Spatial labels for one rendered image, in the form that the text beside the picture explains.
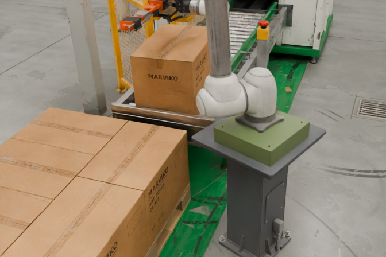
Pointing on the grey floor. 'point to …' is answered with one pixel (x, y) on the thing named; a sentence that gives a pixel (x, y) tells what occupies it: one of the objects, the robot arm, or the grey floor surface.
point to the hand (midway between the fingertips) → (157, 3)
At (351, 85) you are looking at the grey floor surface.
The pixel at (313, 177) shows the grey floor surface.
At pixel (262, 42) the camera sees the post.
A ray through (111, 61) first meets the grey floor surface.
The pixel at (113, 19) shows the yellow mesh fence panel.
